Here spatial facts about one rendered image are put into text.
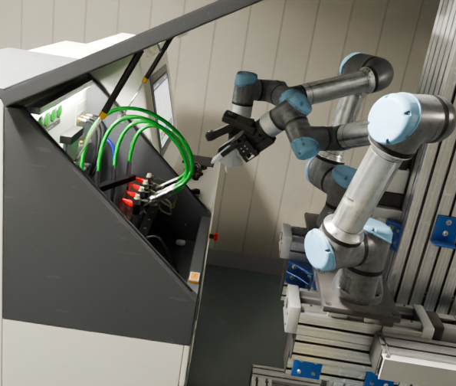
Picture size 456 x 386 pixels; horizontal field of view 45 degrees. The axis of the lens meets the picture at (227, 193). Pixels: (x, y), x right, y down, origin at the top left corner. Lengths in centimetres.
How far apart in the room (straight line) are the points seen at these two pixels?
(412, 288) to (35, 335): 120
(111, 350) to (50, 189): 54
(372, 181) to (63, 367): 112
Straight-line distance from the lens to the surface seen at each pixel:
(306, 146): 160
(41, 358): 190
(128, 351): 181
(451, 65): 170
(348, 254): 151
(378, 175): 138
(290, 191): 374
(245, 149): 175
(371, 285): 165
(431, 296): 193
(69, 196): 161
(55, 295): 176
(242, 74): 189
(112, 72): 221
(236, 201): 376
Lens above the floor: 182
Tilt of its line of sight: 20 degrees down
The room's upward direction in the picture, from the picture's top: 9 degrees clockwise
